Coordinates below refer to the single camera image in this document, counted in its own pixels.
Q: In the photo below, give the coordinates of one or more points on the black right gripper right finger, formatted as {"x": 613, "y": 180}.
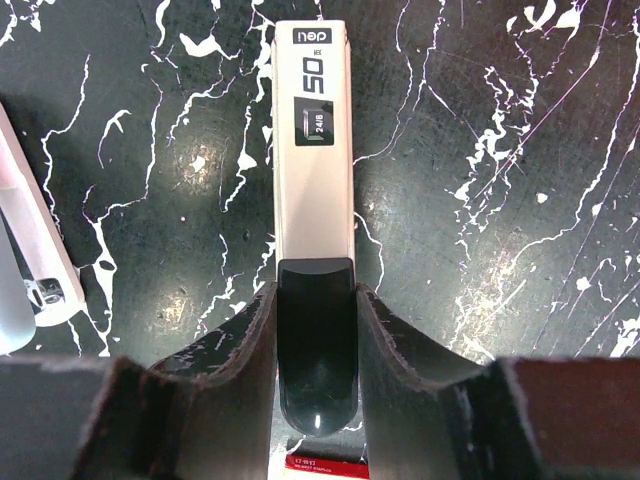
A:
{"x": 430, "y": 413}

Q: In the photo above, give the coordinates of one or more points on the white black stapler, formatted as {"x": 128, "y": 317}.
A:
{"x": 314, "y": 225}

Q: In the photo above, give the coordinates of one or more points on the red white staple box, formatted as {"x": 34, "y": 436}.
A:
{"x": 312, "y": 459}

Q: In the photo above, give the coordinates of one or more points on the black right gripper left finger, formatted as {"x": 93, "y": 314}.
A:
{"x": 204, "y": 412}

